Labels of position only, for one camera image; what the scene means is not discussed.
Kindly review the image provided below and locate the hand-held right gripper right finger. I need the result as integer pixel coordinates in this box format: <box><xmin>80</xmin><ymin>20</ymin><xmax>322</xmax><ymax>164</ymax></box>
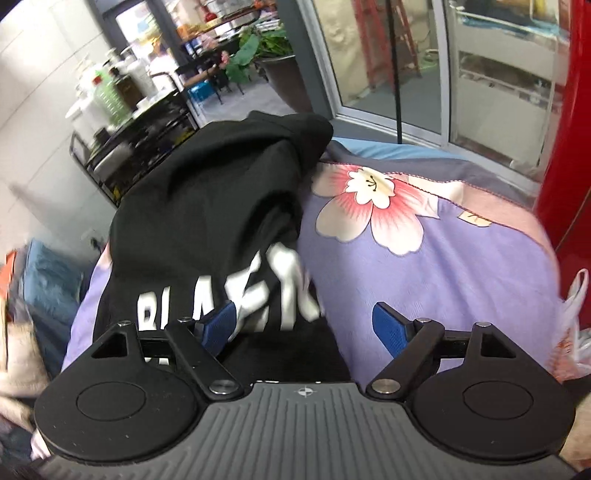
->
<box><xmin>366</xmin><ymin>301</ymin><xmax>520</xmax><ymax>400</ymax></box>

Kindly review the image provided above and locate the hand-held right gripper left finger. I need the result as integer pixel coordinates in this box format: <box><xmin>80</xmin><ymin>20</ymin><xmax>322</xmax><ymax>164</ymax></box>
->
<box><xmin>91</xmin><ymin>300</ymin><xmax>245</xmax><ymax>401</ymax></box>

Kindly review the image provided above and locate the black printed sweatshirt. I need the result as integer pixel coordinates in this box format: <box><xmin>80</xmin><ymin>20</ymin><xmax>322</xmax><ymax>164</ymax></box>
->
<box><xmin>92</xmin><ymin>110</ymin><xmax>352</xmax><ymax>384</ymax></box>

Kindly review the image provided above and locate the pile of mixed clothes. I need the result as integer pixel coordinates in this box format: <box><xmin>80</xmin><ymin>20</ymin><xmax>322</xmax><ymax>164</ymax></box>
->
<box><xmin>0</xmin><ymin>237</ymin><xmax>100</xmax><ymax>462</ymax></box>

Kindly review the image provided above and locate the purple floral bed sheet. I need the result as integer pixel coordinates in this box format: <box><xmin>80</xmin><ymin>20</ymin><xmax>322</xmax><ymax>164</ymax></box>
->
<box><xmin>60</xmin><ymin>136</ymin><xmax>568</xmax><ymax>384</ymax></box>

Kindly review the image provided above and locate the blue plastic crate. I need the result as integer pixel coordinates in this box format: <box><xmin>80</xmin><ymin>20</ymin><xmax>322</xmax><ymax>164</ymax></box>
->
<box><xmin>188</xmin><ymin>82</ymin><xmax>220</xmax><ymax>103</ymax></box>

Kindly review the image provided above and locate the green plastic bottle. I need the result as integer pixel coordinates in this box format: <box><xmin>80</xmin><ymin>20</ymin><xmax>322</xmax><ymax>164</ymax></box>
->
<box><xmin>91</xmin><ymin>76</ymin><xmax>133</xmax><ymax>126</ymax></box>

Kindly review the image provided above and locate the dark brown bottle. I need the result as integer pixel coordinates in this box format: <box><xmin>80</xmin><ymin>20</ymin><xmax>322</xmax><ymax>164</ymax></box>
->
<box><xmin>113</xmin><ymin>69</ymin><xmax>145</xmax><ymax>110</ymax></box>

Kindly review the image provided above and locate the thin black pole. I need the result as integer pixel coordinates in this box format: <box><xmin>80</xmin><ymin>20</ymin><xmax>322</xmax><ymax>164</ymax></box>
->
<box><xmin>389</xmin><ymin>0</ymin><xmax>404</xmax><ymax>145</ymax></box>

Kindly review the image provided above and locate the potted green plant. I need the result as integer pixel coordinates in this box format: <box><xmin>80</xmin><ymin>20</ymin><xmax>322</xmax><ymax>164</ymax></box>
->
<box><xmin>221</xmin><ymin>27</ymin><xmax>315</xmax><ymax>114</ymax></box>

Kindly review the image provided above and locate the white pump bottle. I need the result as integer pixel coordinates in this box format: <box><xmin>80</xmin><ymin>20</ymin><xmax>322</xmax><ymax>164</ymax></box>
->
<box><xmin>124</xmin><ymin>45</ymin><xmax>158</xmax><ymax>99</ymax></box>

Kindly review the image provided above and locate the glass sliding door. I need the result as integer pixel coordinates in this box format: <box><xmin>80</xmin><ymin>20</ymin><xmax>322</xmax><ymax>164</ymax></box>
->
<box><xmin>295</xmin><ymin>0</ymin><xmax>458</xmax><ymax>146</ymax></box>

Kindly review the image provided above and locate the orange ladder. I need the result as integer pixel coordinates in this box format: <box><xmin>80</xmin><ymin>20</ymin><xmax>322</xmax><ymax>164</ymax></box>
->
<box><xmin>353</xmin><ymin>0</ymin><xmax>422</xmax><ymax>89</ymax></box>

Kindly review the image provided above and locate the white metal shelf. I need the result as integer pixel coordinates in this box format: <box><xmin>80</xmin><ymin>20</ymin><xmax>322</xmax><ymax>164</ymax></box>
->
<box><xmin>447</xmin><ymin>0</ymin><xmax>575</xmax><ymax>168</ymax></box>

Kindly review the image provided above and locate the black wire trolley rack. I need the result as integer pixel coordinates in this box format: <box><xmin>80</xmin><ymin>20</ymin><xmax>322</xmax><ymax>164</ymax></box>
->
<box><xmin>69</xmin><ymin>88</ymin><xmax>202</xmax><ymax>208</ymax></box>

